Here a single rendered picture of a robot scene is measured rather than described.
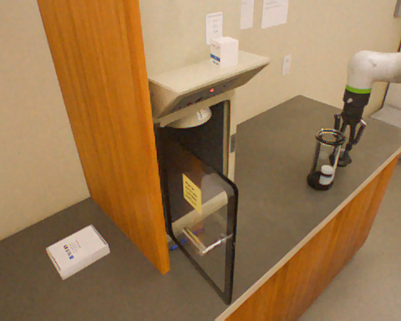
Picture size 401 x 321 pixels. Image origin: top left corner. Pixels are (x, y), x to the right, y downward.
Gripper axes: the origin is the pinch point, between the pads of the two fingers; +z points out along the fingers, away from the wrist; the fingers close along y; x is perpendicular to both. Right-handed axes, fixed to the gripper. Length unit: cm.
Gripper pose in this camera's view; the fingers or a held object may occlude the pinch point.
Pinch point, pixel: (342, 148)
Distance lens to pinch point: 145.0
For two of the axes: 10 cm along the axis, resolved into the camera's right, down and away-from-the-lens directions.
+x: 7.5, -3.8, 5.4
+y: 6.6, 4.0, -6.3
